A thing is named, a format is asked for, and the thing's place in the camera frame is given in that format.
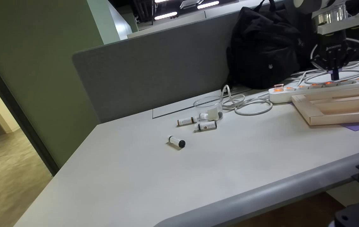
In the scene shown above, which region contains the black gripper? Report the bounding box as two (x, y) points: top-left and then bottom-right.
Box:
(311, 30), (359, 81)

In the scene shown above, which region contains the white six-socket power strip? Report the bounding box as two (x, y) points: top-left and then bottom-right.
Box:
(268, 76), (359, 104)

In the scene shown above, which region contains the light wooden two-compartment tray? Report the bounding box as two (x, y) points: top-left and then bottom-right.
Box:
(291, 83), (359, 127)

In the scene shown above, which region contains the black backpack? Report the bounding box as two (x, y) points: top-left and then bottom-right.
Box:
(225, 0), (316, 90)

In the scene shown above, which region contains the fluorescent ceiling light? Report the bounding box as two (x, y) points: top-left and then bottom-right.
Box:
(196, 0), (221, 10)
(153, 10), (179, 21)

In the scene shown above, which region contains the grey desk partition panel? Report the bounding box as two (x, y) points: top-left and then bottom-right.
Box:
(71, 7), (273, 123)

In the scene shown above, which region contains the white looped cable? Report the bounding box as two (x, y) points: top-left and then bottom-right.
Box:
(291, 54), (359, 86)

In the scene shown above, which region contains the white power strip cable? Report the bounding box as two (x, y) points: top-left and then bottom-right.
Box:
(192, 83), (275, 117)

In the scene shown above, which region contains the black metal clamp mount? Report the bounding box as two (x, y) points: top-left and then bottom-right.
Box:
(332, 162), (359, 227)

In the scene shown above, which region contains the dark door frame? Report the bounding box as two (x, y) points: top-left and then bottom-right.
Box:
(0, 39), (61, 176)

